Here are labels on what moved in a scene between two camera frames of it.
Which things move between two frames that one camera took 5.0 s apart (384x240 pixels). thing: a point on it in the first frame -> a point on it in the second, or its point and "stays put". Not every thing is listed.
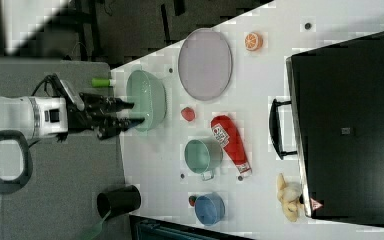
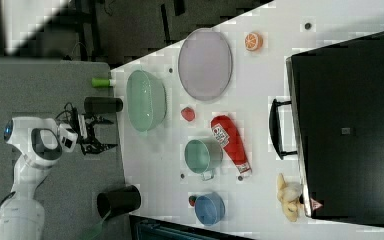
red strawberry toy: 188,113 stays put
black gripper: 101,114 -> 90,144
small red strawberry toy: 192,200 stays put
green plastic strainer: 145,91 stays put
